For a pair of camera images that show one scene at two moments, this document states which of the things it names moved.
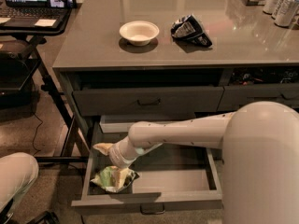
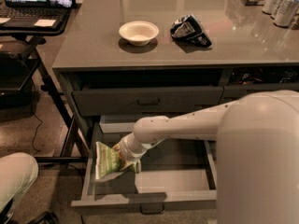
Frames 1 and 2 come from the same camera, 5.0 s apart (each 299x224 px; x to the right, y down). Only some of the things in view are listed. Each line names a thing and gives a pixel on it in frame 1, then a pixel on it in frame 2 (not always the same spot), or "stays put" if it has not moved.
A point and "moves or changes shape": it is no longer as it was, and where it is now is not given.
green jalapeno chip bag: (115, 179) moves or changes shape
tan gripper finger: (120, 175) → (123, 164)
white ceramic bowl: (138, 33) stays put
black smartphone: (62, 0) stays put
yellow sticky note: (45, 22) stays put
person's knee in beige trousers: (18, 172) stays put
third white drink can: (286, 10) stays put
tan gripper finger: (104, 147) → (117, 147)
